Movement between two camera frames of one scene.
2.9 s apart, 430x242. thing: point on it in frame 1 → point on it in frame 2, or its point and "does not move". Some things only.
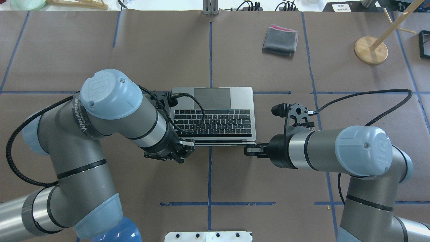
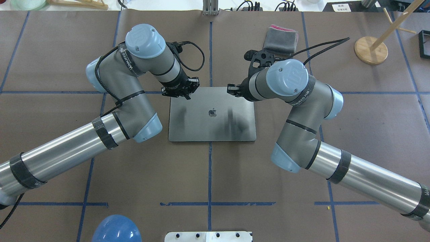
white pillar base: [208, 236] does not move
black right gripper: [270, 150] → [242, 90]
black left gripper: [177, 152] → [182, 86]
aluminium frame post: [210, 7] does not move
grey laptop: [215, 116] does not move
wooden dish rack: [80, 3] does not move
